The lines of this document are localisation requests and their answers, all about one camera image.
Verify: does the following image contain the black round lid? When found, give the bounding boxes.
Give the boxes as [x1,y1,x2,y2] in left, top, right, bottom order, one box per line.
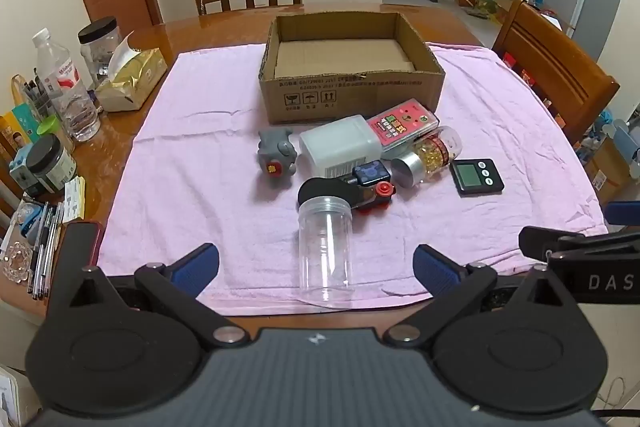
[297,177,363,210]

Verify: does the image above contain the clear pencil case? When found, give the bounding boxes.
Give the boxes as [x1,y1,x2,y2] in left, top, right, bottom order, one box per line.
[11,67,56,122]

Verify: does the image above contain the printed paper box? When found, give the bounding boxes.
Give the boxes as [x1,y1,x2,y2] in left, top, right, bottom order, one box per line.
[0,104,46,168]

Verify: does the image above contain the black flat device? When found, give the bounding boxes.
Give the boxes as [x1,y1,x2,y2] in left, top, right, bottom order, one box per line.
[59,222,105,270]

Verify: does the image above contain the clear plastic jar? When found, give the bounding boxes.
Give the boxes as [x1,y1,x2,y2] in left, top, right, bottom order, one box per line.
[297,196,357,308]

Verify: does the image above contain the gold tissue pack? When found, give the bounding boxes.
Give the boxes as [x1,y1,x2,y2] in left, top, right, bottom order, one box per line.
[95,32,168,112]

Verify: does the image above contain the brown floor carton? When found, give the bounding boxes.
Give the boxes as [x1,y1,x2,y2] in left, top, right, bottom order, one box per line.
[582,134,633,202]

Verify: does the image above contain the black digital timer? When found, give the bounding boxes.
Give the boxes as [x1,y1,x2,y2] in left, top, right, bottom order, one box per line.
[449,158,504,196]

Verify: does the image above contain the grey refrigerator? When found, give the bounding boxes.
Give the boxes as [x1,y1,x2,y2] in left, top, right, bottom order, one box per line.
[567,0,628,40]

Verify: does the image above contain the green cup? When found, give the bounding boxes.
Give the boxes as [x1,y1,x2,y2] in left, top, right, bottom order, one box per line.
[36,116,76,152]

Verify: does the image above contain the white cards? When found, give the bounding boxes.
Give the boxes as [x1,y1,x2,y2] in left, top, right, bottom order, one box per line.
[62,177,86,223]

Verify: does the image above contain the yellow capsule bottle silver lid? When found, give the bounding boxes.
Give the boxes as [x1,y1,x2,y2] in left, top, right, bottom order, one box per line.
[391,125,463,188]

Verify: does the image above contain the pink red rectangular box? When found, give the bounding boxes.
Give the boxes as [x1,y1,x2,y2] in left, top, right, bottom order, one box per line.
[366,99,441,152]

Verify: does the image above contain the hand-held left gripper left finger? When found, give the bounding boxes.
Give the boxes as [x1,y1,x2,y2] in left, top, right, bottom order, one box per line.
[47,243,251,350]

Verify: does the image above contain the white plastic container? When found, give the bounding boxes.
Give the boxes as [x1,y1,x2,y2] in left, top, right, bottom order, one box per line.
[299,115,383,180]

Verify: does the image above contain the pink towel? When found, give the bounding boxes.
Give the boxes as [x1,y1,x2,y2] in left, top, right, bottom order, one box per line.
[97,43,608,315]

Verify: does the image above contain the crystal ornament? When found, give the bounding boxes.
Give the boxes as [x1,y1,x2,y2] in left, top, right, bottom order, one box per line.
[0,243,33,283]

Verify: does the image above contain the grey elephant toy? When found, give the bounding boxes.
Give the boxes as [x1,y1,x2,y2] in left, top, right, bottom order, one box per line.
[257,127,300,180]

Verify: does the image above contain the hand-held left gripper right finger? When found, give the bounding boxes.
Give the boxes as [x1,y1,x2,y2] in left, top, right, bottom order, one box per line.
[382,244,583,348]

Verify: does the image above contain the dark jar with black lid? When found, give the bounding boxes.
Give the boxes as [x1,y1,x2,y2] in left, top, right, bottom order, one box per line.
[25,134,78,195]

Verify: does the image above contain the cardboard box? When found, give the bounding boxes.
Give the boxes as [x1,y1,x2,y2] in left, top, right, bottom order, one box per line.
[258,11,447,126]

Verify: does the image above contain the clear jar with black lid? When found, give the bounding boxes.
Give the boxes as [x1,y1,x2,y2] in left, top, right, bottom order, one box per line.
[77,17,124,90]

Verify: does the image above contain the blue toy camera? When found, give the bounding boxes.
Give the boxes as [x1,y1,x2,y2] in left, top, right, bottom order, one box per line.
[7,147,38,198]

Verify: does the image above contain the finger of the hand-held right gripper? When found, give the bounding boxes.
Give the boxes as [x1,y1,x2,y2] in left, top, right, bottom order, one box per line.
[604,201,640,226]
[519,226,640,260]

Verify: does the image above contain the bundle of pens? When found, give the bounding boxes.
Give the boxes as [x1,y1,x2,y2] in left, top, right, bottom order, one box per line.
[27,202,66,300]

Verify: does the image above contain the clear water bottle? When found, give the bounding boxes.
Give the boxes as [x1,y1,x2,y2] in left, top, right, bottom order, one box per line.
[31,28,102,142]

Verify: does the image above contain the white paper box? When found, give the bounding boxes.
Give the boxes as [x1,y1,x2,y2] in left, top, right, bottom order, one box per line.
[0,364,41,427]

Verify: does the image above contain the blue black toy train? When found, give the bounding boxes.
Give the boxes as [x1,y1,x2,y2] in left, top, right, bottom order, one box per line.
[345,159,398,212]

